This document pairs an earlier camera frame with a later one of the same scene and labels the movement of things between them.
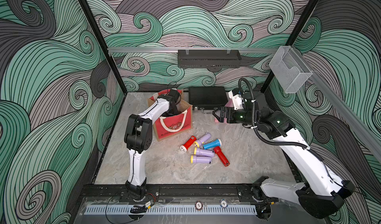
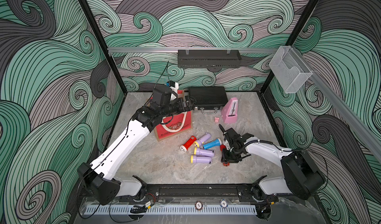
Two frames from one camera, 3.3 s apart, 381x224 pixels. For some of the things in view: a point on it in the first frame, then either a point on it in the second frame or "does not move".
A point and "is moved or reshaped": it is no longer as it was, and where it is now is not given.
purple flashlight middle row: x=199 y=151 does not move
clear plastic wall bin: x=289 y=69 does not move
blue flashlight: x=217 y=142 does not move
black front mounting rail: x=171 y=191 does not move
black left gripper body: x=171 y=113 to x=176 y=107
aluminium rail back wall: x=144 y=49 does not move
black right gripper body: x=239 y=116 to x=230 y=155
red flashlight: x=221 y=156 is moved or reshaped
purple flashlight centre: x=198 y=142 does not move
